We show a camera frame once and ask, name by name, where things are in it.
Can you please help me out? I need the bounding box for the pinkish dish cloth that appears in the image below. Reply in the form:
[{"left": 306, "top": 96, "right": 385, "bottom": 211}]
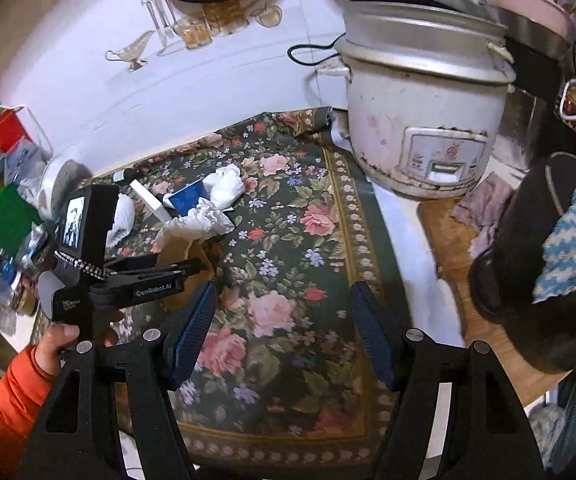
[{"left": 450, "top": 172, "right": 516, "bottom": 261}]

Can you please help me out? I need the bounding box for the white box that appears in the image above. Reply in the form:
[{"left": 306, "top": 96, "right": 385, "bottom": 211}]
[{"left": 129, "top": 179, "right": 173, "bottom": 221}]

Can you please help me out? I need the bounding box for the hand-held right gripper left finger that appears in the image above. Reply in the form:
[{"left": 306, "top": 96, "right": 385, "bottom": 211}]
[{"left": 15, "top": 280, "right": 219, "bottom": 480}]

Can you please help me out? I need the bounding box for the floral patterned mat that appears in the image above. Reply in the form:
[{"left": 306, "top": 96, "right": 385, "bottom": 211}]
[{"left": 30, "top": 107, "right": 413, "bottom": 466}]

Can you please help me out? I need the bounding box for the blue white crocheted cloth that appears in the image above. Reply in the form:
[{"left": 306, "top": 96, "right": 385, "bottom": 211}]
[{"left": 532, "top": 180, "right": 576, "bottom": 306}]

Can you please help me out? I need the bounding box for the wooden cutting board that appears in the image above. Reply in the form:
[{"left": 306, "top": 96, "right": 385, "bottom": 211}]
[{"left": 418, "top": 195, "right": 576, "bottom": 411}]

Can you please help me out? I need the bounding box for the black power cable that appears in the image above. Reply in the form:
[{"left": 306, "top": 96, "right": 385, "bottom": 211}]
[{"left": 287, "top": 32, "right": 349, "bottom": 69}]

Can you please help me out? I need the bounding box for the white rice cooker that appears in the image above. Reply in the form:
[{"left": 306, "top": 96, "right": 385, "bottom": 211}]
[{"left": 318, "top": 2, "right": 518, "bottom": 201}]

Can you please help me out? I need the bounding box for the stainless steel container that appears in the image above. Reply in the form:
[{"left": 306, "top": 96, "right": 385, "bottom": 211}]
[{"left": 498, "top": 85, "right": 563, "bottom": 177}]

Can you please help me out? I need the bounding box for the red bag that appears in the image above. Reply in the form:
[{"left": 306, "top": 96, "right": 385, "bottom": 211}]
[{"left": 0, "top": 102, "right": 34, "bottom": 154}]

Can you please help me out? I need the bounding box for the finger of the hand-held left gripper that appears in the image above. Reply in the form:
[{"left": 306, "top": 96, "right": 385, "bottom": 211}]
[{"left": 103, "top": 254, "right": 211, "bottom": 282}]

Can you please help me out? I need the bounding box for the clear plastic bag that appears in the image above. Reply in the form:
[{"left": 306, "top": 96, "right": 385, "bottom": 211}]
[{"left": 3, "top": 140, "right": 52, "bottom": 201}]

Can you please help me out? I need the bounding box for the black pot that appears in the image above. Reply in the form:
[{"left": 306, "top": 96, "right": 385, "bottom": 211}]
[{"left": 468, "top": 152, "right": 576, "bottom": 376}]

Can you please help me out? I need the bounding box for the pink basin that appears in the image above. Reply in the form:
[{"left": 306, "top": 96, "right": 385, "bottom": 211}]
[{"left": 476, "top": 0, "right": 576, "bottom": 59}]

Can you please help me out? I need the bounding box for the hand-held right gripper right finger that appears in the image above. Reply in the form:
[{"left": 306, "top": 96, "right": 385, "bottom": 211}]
[{"left": 350, "top": 280, "right": 553, "bottom": 480}]

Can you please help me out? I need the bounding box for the green box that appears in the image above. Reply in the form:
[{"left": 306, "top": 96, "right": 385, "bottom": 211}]
[{"left": 0, "top": 182, "right": 44, "bottom": 256}]

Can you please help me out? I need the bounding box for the brown paper piece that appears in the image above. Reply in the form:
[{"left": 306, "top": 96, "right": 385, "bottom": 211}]
[{"left": 160, "top": 237, "right": 219, "bottom": 286}]

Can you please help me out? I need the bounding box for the brown lidded spice jar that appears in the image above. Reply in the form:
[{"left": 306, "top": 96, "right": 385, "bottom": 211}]
[{"left": 15, "top": 285, "right": 39, "bottom": 317}]

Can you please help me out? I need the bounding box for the person's left hand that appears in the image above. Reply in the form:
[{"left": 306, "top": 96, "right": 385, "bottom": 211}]
[{"left": 32, "top": 324, "right": 81, "bottom": 378}]

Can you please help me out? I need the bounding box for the silver foil packet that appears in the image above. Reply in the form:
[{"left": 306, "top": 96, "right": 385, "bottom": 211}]
[{"left": 18, "top": 222, "right": 49, "bottom": 271}]

